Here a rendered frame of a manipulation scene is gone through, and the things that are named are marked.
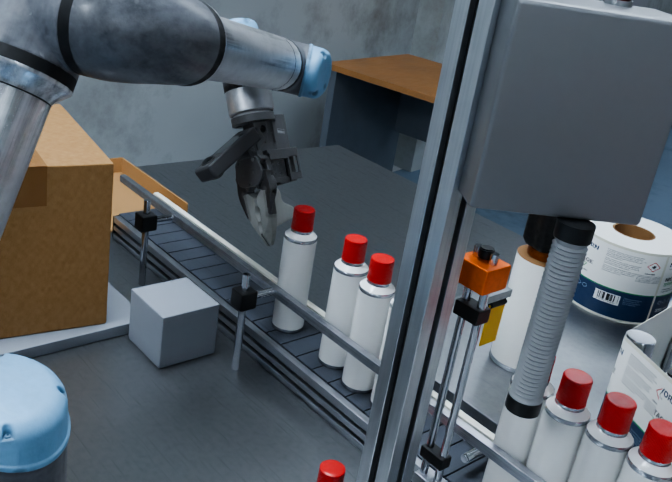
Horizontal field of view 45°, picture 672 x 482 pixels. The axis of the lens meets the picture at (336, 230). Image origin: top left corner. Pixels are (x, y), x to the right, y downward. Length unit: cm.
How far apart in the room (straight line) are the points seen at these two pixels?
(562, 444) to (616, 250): 65
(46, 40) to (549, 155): 50
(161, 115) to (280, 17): 79
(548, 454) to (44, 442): 54
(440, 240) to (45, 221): 63
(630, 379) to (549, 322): 32
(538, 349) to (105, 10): 53
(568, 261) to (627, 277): 78
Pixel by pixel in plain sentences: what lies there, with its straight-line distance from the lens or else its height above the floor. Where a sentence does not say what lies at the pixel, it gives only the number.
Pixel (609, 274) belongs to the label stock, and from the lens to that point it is 156.
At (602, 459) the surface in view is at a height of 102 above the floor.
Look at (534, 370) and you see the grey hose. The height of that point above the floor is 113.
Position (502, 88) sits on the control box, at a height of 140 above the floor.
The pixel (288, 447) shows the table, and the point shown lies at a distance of 114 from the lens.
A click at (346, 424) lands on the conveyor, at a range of 116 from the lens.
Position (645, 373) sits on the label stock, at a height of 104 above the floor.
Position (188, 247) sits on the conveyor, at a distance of 153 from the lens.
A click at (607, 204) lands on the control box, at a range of 79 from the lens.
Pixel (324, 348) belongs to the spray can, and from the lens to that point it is 121.
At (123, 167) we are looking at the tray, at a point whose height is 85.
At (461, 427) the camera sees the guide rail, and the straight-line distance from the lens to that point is 102.
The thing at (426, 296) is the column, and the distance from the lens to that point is 83.
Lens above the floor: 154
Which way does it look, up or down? 23 degrees down
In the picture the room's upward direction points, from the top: 10 degrees clockwise
